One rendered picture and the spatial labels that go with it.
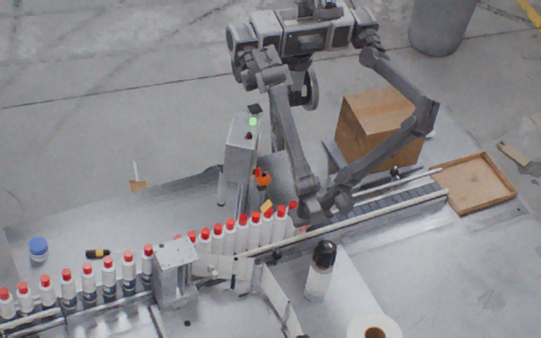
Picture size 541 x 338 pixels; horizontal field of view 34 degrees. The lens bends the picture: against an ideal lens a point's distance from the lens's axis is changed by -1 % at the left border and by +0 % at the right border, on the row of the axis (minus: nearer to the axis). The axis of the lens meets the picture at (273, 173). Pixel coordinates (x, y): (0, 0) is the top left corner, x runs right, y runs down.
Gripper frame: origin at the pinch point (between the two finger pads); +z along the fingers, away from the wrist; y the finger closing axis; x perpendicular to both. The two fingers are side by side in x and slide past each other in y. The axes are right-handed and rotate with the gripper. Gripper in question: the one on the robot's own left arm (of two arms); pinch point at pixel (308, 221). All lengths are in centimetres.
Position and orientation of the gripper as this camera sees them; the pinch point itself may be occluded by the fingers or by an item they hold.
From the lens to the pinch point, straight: 352.4
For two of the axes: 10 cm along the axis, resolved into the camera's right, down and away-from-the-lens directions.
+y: 4.4, 7.0, -5.6
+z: -6.2, 6.9, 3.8
